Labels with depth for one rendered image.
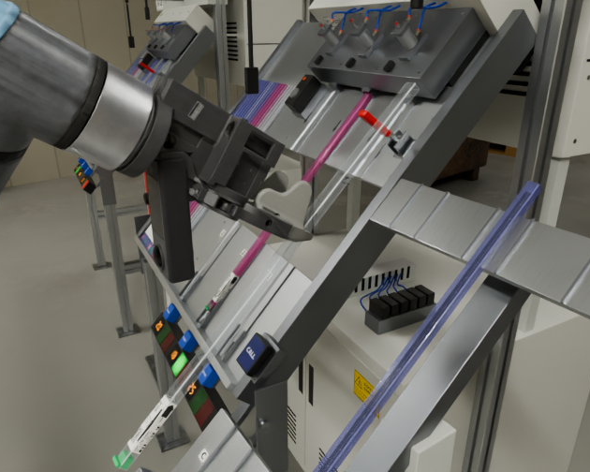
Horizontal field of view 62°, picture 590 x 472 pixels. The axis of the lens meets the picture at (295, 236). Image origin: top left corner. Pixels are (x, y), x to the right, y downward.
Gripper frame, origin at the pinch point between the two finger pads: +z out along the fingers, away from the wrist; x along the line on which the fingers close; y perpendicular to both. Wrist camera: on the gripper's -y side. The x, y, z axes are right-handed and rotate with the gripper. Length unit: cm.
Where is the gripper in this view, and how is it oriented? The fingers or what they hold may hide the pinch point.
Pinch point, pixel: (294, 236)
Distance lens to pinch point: 52.8
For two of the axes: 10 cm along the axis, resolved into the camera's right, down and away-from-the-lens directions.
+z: 7.0, 3.3, 6.3
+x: -5.5, -3.2, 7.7
